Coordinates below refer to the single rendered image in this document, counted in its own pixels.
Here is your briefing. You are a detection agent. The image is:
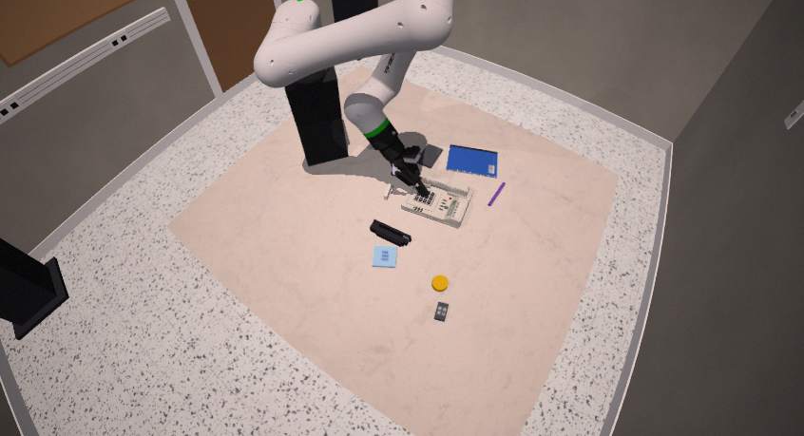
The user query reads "blue notebook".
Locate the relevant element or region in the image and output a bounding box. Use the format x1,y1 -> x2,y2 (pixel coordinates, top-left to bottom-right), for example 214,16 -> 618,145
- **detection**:
447,144 -> 498,178

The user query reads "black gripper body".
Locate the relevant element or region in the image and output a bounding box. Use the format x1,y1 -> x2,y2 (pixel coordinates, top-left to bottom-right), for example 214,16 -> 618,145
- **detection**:
379,137 -> 405,169

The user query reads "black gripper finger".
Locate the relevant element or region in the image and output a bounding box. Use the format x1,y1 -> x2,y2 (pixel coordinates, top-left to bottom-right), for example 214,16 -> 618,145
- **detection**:
391,159 -> 429,197
407,162 -> 429,193

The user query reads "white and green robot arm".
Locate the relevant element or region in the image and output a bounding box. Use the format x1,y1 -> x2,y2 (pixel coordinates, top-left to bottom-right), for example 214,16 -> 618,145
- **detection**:
254,0 -> 454,150

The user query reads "light blue note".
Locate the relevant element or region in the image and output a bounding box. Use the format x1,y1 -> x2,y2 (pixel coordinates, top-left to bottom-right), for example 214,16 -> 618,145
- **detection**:
373,245 -> 397,268

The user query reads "yellow short cylinder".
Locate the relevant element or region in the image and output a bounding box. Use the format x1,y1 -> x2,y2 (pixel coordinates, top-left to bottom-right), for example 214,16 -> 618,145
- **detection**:
431,275 -> 449,292

